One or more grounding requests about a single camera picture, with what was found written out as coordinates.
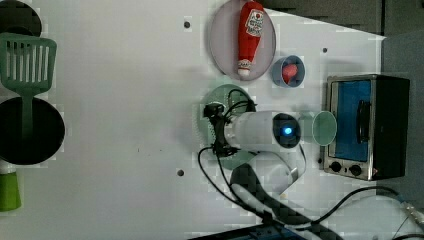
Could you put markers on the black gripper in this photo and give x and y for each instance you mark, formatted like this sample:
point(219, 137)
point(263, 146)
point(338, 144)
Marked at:
point(214, 112)

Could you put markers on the mint green plastic strainer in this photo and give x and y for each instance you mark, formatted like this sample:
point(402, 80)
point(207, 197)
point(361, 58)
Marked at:
point(226, 95)

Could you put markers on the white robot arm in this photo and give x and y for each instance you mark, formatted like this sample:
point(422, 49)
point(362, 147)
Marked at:
point(279, 161)

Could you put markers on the grey round plate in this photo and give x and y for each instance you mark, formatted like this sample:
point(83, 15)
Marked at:
point(223, 42)

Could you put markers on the pink plush strawberry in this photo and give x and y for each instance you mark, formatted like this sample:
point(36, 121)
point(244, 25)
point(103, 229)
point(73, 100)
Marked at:
point(288, 72)

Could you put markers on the small blue bowl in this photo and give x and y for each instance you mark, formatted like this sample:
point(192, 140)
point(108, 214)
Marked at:
point(277, 72)

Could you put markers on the red plush ketchup bottle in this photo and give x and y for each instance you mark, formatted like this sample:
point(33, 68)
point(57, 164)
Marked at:
point(250, 28)

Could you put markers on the mint green mug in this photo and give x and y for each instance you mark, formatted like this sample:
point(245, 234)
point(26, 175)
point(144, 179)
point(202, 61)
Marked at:
point(318, 127)

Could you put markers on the black toaster oven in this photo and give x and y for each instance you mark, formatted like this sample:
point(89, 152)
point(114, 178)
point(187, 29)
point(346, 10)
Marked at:
point(371, 112)

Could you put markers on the black round pan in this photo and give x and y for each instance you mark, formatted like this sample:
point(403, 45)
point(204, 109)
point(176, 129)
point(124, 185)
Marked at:
point(47, 138)

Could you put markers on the green slotted spatula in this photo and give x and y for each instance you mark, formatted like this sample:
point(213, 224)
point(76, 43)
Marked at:
point(27, 67)

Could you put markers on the black round burner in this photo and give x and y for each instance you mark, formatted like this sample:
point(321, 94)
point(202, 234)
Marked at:
point(18, 17)

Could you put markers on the green plastic cup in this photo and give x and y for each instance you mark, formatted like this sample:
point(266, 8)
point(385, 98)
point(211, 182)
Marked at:
point(9, 188)

